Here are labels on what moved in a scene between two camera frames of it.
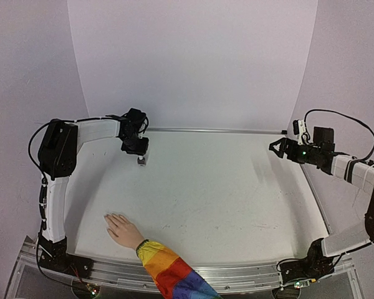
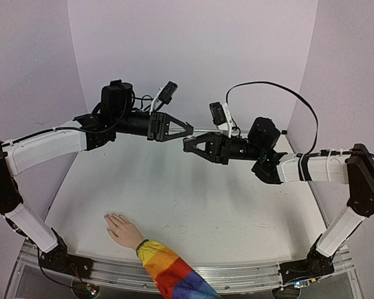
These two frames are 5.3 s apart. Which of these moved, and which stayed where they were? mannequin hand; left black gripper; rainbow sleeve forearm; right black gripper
Moved: left black gripper; right black gripper
Stayed: mannequin hand; rainbow sleeve forearm
